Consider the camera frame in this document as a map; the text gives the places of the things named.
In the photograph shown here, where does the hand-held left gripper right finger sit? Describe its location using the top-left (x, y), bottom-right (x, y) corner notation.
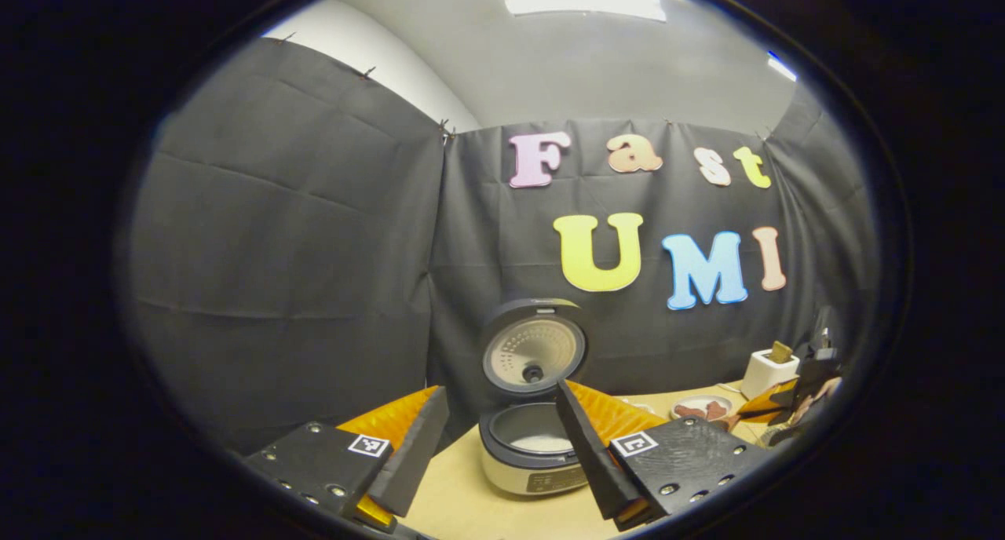
top-left (554, 379), bottom-right (774, 531)

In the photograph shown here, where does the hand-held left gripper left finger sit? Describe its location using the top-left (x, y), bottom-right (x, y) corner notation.
top-left (242, 385), bottom-right (451, 535)

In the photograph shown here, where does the black silver rice cooker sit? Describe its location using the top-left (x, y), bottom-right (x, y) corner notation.
top-left (477, 297), bottom-right (590, 497)

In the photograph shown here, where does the white toaster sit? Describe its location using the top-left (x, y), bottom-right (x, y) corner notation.
top-left (740, 349), bottom-right (800, 401)

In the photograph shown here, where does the white round plate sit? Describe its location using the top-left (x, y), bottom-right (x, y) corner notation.
top-left (670, 395), bottom-right (733, 425)

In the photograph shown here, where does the black backdrop cloth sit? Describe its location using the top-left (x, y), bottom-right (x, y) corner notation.
top-left (126, 38), bottom-right (876, 454)

